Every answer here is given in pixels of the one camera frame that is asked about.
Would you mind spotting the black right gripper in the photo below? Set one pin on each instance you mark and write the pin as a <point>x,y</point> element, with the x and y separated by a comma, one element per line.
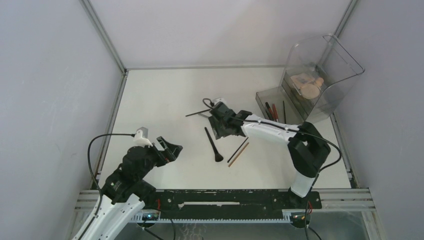
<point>219,132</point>

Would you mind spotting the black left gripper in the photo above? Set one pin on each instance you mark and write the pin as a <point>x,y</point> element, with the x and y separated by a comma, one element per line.
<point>170,153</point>

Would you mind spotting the black slim liner brush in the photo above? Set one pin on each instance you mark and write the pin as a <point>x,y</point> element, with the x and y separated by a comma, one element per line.
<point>236,151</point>

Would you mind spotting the gold slim pencil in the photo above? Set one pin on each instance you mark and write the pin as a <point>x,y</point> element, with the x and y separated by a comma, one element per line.
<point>238,154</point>

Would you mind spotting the large black powder brush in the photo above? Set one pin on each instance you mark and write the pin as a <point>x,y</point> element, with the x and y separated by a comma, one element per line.
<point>217,156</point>

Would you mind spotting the dark green lipstick pencil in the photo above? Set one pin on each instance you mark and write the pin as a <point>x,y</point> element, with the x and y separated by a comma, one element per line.
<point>269,111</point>

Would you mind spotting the orange-red lip gloss tube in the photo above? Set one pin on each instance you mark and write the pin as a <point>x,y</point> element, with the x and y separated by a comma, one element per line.
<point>275,113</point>

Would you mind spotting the thin black angled brush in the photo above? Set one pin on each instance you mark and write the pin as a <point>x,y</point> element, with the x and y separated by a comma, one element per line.
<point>284,112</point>

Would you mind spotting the round beige sponge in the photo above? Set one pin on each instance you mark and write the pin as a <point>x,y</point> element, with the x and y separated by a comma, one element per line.
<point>310,91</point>

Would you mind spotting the beige beauty blender sponge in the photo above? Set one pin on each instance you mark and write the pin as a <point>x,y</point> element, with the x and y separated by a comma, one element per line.
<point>319,82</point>

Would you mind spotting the clear acrylic makeup organizer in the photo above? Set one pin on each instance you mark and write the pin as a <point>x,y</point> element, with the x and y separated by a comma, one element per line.
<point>318,74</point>

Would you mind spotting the checkered eyeliner pencil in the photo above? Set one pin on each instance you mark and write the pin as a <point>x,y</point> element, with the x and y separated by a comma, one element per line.
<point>203,115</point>

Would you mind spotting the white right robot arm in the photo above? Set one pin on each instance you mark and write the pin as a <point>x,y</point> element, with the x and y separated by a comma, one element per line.
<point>307,148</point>

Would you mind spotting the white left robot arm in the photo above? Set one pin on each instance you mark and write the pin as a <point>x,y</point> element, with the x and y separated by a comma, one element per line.
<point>124,191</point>

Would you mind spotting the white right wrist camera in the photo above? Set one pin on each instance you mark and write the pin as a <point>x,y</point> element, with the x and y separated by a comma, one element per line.
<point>219,100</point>

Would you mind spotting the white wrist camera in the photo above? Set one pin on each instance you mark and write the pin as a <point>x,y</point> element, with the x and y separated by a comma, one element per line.
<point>141,138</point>
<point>219,100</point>

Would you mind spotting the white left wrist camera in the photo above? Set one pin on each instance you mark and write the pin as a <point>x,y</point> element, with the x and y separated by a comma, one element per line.
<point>141,138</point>

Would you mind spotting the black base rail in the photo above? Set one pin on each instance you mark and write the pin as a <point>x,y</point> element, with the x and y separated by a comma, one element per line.
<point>229,204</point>

